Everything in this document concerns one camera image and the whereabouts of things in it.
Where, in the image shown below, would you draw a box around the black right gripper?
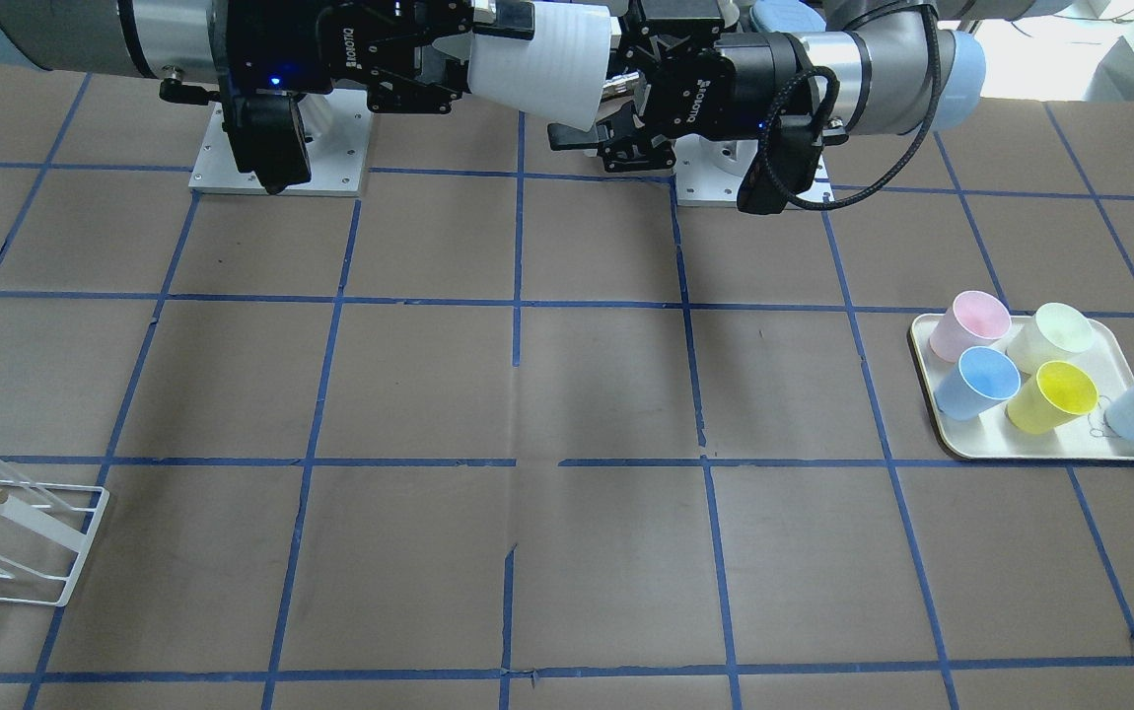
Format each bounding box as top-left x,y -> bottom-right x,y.
223,0 -> 536,115

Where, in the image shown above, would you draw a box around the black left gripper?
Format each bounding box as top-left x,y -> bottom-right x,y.
547,20 -> 814,174

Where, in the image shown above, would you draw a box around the white plastic cup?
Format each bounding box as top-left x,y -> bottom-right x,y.
467,1 -> 612,130

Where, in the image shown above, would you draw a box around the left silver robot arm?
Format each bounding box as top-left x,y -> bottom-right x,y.
548,1 -> 1067,191

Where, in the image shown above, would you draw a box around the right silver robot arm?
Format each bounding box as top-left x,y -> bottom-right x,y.
0,1 -> 535,113

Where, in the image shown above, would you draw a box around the pink plastic cup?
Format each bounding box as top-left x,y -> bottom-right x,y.
928,289 -> 1012,363

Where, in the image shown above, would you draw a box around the pale cream plastic cup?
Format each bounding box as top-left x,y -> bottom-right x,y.
1005,302 -> 1095,374

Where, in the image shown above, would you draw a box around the yellow plastic cup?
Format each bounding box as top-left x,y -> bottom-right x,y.
1006,361 -> 1099,436

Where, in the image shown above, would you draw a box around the cream plastic tray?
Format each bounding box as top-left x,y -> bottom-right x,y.
908,313 -> 1134,462

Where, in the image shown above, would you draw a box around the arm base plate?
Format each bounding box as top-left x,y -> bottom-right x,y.
672,133 -> 833,208
188,88 -> 374,198

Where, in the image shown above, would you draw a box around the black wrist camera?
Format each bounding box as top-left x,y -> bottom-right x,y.
223,94 -> 312,196

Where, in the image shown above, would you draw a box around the white wire cup rack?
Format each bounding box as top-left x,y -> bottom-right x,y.
0,459 -> 111,607

